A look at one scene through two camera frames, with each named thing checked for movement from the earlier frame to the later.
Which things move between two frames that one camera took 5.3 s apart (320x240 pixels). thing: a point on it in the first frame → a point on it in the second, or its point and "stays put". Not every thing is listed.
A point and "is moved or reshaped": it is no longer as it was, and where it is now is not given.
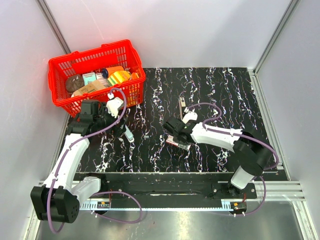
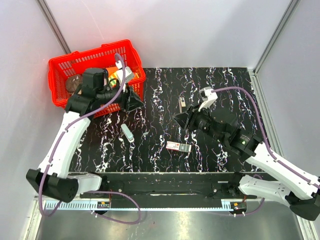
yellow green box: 117,77 stays put
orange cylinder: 106,72 stays put
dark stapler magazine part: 182,104 stays put
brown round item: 74,82 stays put
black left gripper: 117,130 → 127,104
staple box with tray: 171,140 is moved or reshaped
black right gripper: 175,138 → 181,119
